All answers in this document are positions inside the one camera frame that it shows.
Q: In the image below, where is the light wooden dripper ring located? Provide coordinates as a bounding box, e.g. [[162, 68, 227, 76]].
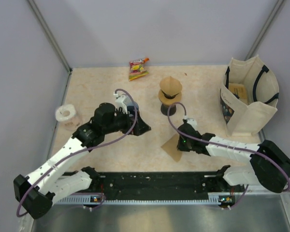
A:
[[158, 90, 183, 106]]

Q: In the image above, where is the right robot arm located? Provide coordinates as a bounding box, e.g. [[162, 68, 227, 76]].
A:
[[177, 120, 290, 193]]

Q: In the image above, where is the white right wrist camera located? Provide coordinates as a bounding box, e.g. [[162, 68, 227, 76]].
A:
[[183, 117, 198, 130]]

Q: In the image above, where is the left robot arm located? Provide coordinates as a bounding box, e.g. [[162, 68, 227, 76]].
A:
[[13, 102, 151, 219]]

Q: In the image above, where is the cream canvas tote bag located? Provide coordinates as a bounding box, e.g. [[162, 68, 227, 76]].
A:
[[219, 56, 279, 136]]

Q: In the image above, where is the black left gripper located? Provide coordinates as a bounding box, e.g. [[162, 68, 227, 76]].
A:
[[103, 108, 150, 136]]

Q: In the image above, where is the colourful snack packet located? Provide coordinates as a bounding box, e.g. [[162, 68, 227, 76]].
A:
[[129, 58, 149, 81]]

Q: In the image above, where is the white toilet paper roll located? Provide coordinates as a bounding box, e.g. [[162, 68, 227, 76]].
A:
[[55, 104, 83, 131]]

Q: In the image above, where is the brown box in bag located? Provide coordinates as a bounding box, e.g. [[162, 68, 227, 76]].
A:
[[228, 83, 248, 105]]

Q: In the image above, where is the brown paper coffee filter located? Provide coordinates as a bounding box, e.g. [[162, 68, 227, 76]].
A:
[[159, 76, 182, 96]]

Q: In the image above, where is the blue glass dripper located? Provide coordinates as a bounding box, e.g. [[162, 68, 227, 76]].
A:
[[163, 92, 178, 99], [127, 102, 139, 110]]

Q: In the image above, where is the black tumbler with red lid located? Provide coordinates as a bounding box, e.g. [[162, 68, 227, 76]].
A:
[[160, 103, 176, 116]]

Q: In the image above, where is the grey slotted cable duct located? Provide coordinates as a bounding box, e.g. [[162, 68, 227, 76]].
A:
[[57, 195, 103, 205]]

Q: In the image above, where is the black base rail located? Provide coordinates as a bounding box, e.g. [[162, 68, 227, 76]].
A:
[[80, 172, 232, 201]]

